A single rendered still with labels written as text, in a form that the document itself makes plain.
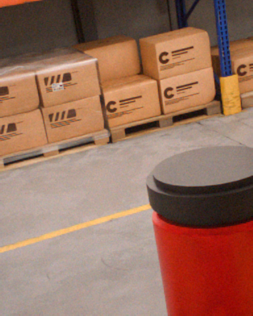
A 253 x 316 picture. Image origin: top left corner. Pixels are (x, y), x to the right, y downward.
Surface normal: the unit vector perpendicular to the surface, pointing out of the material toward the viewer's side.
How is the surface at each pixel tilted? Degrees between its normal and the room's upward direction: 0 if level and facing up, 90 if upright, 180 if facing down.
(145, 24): 90
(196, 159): 0
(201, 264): 90
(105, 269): 0
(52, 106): 90
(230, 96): 90
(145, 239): 0
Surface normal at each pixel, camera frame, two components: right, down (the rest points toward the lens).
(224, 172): -0.15, -0.94
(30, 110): 0.33, 0.23
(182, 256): -0.55, 0.33
